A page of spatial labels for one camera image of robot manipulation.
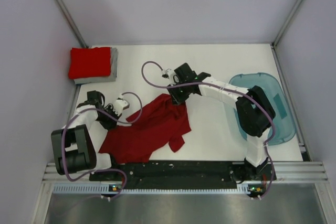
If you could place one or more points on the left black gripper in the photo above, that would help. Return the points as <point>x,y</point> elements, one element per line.
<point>113,124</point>

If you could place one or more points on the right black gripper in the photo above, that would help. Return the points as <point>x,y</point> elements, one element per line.
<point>177,100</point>

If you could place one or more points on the dark red t-shirt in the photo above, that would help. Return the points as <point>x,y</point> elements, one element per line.
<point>160,123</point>

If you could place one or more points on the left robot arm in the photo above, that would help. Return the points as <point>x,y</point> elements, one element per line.
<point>73,147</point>

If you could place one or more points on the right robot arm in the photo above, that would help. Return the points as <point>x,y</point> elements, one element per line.
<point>254,111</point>

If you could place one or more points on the folded bright red t-shirt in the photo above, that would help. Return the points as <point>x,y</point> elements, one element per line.
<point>89,62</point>

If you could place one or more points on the folded grey t-shirt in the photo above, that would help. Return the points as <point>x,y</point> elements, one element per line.
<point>111,78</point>

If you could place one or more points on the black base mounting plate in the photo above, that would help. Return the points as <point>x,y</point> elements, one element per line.
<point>191,174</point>

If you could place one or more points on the translucent blue plastic bin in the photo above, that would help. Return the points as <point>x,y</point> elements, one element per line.
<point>285,126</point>

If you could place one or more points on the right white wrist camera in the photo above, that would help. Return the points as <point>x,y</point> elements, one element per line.
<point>167,73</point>

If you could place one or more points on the left aluminium frame post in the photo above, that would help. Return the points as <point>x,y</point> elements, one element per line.
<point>71,23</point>

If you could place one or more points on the aluminium frame post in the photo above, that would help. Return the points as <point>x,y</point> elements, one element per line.
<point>71,23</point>
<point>290,18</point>

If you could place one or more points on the grey slotted cable duct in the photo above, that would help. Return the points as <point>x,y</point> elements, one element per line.
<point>113,188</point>

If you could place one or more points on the right aluminium frame post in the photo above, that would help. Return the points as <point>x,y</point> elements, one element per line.
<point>290,18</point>

